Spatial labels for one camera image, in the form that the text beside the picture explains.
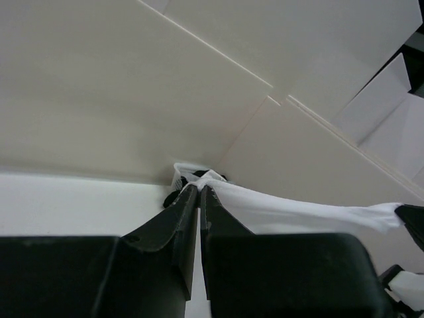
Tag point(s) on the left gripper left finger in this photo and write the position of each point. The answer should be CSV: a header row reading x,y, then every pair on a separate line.
x,y
146,273

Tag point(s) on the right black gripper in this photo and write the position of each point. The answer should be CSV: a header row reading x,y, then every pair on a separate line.
x,y
413,218

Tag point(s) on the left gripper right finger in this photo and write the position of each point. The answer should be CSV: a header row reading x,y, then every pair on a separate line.
x,y
290,275

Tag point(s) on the white tank top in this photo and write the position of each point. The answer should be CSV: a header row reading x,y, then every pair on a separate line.
x,y
267,214

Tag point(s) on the black tank top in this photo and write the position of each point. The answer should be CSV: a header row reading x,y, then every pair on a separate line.
x,y
170,198

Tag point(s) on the white plastic laundry basket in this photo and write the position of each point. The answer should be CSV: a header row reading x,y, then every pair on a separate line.
x,y
187,171

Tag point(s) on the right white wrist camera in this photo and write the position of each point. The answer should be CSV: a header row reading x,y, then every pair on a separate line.
x,y
408,287

